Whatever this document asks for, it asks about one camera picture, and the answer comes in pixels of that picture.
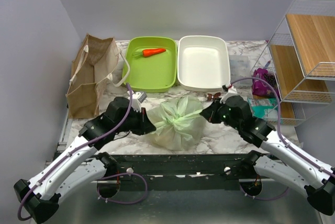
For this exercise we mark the brown toy faucet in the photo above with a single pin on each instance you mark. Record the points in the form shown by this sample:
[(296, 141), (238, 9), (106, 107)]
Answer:
[(212, 96)]

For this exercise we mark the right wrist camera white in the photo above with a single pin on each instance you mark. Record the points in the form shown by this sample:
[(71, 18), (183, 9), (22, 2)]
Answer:
[(229, 91)]

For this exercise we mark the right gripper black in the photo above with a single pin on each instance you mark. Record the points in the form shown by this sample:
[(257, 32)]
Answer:
[(211, 113)]

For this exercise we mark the orange toy carrot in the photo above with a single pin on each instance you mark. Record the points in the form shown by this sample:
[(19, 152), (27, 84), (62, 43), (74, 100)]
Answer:
[(149, 52)]

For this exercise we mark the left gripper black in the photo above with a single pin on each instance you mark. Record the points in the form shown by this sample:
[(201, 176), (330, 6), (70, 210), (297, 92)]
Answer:
[(145, 124)]

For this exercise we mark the teal snack packet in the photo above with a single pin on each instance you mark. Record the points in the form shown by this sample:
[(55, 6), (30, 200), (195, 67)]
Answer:
[(264, 108)]

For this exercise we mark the white wire shelf rack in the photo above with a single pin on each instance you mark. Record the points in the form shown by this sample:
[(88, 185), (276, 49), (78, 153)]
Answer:
[(300, 56)]

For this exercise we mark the green plastic tray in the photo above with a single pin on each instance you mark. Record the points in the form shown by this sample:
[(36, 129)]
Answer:
[(155, 74)]

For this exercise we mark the green avocado print plastic bag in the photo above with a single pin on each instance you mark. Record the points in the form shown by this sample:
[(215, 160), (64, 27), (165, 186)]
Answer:
[(179, 125)]

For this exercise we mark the white plastic tray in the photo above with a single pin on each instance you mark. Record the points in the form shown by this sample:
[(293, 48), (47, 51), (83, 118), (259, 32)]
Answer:
[(203, 63)]

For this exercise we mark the purple snack packet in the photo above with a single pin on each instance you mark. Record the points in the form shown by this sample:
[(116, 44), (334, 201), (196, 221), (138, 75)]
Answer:
[(265, 85)]

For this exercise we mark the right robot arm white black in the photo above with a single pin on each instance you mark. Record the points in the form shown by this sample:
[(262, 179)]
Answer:
[(298, 170)]

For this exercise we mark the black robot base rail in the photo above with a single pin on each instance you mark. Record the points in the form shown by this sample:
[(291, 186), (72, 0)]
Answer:
[(163, 172)]

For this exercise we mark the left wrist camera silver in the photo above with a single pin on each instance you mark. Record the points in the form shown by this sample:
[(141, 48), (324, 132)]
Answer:
[(137, 99)]

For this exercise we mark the brown jute tote bag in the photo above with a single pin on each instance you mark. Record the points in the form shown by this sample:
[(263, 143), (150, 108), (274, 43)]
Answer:
[(91, 71)]

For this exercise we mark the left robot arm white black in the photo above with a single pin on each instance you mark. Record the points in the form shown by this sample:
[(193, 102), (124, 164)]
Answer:
[(82, 162)]

